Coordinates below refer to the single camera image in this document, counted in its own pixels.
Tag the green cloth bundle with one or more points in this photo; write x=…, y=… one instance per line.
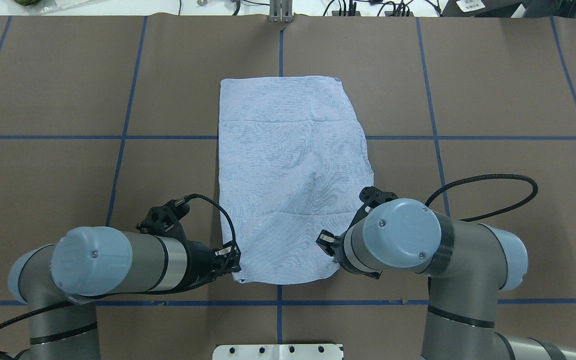
x=26, y=3

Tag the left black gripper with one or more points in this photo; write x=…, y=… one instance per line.
x=199, y=258

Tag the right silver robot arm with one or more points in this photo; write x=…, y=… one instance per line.
x=468, y=264

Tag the aluminium frame post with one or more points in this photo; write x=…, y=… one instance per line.
x=281, y=11

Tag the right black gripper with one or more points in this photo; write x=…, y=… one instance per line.
x=327, y=239

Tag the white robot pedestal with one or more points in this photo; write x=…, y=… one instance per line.
x=306, y=351

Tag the clear plastic bag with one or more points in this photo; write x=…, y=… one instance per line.
x=50, y=6

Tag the black machine with label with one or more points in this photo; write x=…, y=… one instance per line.
x=506, y=8

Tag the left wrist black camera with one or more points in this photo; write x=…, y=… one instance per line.
x=165, y=220

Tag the light blue striped shirt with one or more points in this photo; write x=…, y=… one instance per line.
x=292, y=161

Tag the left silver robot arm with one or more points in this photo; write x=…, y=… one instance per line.
x=61, y=282

